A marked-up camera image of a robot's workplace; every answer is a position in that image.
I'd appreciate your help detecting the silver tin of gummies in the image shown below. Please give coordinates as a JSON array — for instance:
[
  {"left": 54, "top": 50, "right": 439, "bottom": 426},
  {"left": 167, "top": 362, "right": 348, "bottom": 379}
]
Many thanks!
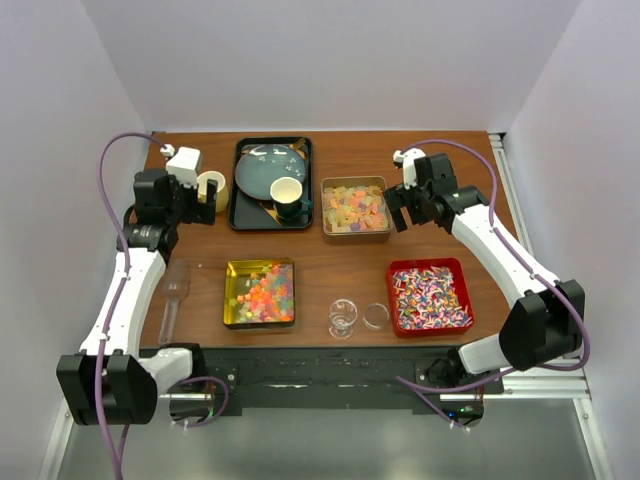
[{"left": 321, "top": 176, "right": 393, "bottom": 245}]

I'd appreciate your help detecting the clear plastic scoop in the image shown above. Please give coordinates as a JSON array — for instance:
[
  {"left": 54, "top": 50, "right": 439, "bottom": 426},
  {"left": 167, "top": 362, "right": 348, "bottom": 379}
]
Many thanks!
[{"left": 158, "top": 259, "right": 191, "bottom": 345}]

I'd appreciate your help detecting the red tin of lollipops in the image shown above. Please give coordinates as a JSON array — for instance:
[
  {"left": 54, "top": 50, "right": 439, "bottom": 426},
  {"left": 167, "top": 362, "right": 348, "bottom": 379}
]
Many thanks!
[{"left": 386, "top": 257, "right": 475, "bottom": 338}]

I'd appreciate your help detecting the gold tin of star candies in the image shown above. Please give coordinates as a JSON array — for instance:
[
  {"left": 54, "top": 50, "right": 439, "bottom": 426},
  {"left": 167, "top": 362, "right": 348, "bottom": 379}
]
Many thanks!
[{"left": 222, "top": 258, "right": 296, "bottom": 331}]

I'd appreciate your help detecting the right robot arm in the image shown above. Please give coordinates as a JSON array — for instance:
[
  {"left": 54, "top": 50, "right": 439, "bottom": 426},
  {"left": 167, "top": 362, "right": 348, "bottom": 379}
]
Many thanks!
[{"left": 384, "top": 148, "right": 591, "bottom": 394}]

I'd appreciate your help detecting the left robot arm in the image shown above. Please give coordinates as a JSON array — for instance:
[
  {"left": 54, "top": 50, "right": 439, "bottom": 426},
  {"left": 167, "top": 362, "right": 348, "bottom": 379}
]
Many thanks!
[{"left": 56, "top": 167, "right": 216, "bottom": 425}]

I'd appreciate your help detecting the yellow mug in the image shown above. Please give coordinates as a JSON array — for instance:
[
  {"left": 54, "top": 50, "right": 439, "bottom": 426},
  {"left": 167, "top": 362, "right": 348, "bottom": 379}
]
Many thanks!
[{"left": 197, "top": 170, "right": 229, "bottom": 213}]

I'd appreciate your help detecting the black tray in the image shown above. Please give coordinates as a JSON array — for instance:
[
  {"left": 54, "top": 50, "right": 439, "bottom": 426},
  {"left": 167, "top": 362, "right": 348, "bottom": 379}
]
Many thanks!
[{"left": 228, "top": 136, "right": 314, "bottom": 231}]

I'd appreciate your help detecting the dark teal plate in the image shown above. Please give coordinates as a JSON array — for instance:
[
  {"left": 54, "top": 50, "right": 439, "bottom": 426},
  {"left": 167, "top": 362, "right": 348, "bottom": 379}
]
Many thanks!
[{"left": 234, "top": 144, "right": 307, "bottom": 201}]

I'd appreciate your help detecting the dark green cup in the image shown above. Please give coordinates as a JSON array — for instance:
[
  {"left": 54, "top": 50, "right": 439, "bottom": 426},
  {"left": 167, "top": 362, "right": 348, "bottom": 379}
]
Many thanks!
[{"left": 270, "top": 177, "right": 312, "bottom": 221}]

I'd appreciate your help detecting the clear glass lid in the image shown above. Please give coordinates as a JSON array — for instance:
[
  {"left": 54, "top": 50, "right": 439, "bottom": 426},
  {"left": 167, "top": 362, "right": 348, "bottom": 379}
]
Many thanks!
[{"left": 363, "top": 303, "right": 390, "bottom": 331}]

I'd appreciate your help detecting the glass goblet jar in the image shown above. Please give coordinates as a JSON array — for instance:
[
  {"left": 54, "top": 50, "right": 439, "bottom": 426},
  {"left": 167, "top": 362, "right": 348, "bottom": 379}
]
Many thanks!
[{"left": 329, "top": 299, "right": 358, "bottom": 340}]

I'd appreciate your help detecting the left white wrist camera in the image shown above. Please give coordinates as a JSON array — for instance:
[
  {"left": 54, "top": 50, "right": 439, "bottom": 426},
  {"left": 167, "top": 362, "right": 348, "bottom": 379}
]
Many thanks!
[{"left": 160, "top": 144, "right": 202, "bottom": 188}]

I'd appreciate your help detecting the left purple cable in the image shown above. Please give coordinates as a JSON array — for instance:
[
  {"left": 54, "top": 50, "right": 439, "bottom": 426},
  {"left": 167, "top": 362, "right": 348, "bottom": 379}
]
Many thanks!
[{"left": 97, "top": 131, "right": 166, "bottom": 480}]

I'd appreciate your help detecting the purple cable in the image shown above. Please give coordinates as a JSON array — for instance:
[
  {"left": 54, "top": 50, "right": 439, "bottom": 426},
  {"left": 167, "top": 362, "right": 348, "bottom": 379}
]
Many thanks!
[
  {"left": 394, "top": 138, "right": 592, "bottom": 426},
  {"left": 97, "top": 131, "right": 166, "bottom": 480}
]

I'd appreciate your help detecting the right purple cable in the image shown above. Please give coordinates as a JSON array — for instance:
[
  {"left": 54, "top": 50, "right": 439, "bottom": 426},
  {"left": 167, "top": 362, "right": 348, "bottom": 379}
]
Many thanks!
[{"left": 394, "top": 138, "right": 592, "bottom": 426}]

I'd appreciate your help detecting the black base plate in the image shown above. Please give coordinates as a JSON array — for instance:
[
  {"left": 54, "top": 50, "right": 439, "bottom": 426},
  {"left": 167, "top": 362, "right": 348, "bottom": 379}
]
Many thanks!
[{"left": 139, "top": 344, "right": 505, "bottom": 419}]

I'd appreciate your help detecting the aluminium frame rail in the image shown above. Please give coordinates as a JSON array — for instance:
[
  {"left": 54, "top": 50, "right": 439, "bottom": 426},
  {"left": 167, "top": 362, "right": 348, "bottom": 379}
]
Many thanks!
[{"left": 439, "top": 130, "right": 616, "bottom": 480}]

